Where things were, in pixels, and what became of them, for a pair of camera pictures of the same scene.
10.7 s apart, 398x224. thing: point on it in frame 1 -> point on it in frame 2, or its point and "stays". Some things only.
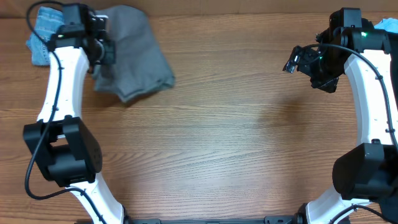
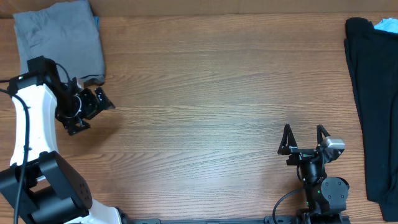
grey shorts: x=140 y=65 -> x=66 y=33
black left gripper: x=103 y=44 -> x=93 y=105
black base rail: x=294 y=219 stays
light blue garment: x=388 y=24 stays
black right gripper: x=319 y=76 -> x=306 y=151
